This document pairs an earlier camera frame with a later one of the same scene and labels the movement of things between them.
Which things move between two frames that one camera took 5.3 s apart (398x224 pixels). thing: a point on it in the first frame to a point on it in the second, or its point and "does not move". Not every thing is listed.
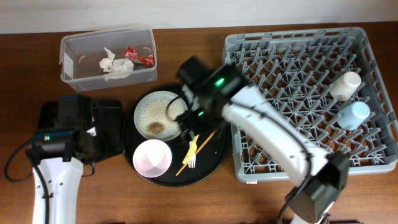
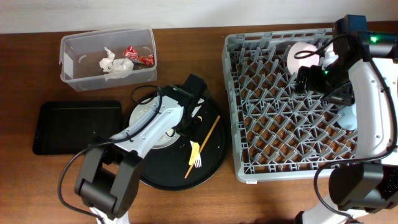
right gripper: x=200 y=123 to x=344 y=95
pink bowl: x=152 y=158 to x=301 y=54
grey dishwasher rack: x=332 y=82 does not move
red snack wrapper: x=147 y=59 does not move
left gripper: x=103 y=151 to x=196 y=129
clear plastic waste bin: x=109 y=58 does not move
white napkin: x=115 y=68 does not move
